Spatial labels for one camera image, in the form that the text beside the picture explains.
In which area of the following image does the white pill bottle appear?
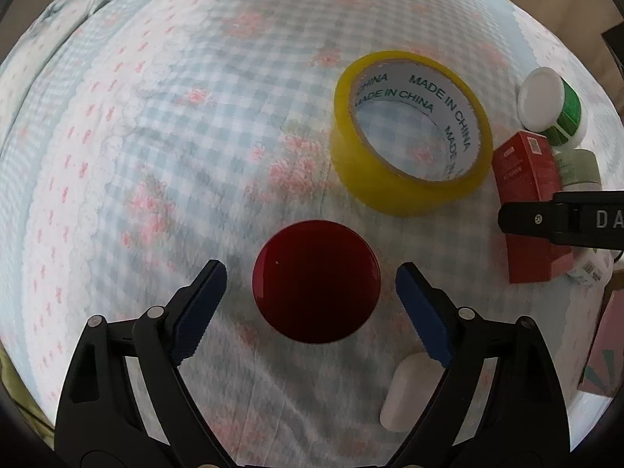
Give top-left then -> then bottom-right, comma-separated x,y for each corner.
567,247 -> 613,287

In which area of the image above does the light blue rumpled blanket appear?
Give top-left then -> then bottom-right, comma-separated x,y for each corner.
0,0 -> 136,143

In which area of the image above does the blue checked bed sheet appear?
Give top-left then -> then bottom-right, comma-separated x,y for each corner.
1,0 -> 623,467

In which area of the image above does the pale green cream jar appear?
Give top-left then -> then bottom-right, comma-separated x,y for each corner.
554,149 -> 602,191

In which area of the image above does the white earbuds case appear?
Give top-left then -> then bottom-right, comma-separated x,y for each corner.
380,352 -> 444,433

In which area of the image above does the red round lid jar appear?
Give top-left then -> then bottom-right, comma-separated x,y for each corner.
252,220 -> 382,344

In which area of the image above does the green label white jar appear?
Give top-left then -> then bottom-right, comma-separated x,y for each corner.
517,67 -> 587,150

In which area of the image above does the yellow tape roll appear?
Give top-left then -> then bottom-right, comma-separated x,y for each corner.
330,51 -> 493,216

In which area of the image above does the red small carton box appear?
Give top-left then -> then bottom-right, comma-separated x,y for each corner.
492,131 -> 573,284

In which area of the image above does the pink cardboard box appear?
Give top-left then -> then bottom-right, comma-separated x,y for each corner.
578,289 -> 624,397

